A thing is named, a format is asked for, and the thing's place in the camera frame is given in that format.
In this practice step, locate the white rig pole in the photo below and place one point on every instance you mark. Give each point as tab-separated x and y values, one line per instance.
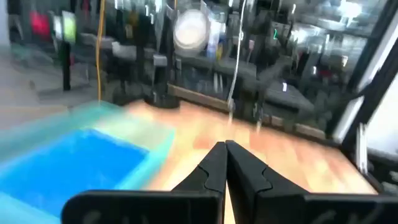
367	74

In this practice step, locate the black desk lamp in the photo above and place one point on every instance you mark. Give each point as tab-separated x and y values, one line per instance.
191	31

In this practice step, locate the dark grey side desk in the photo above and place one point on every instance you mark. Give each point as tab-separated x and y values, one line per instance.
289	98

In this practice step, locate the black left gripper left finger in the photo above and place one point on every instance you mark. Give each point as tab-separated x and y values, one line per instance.
205	186

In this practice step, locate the teal translucent plastic bin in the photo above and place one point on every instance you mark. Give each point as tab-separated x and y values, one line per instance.
140	124

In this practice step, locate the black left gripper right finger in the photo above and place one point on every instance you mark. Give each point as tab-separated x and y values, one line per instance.
248	193

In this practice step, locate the black aluminium table frame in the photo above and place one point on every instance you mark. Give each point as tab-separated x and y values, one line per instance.
377	90

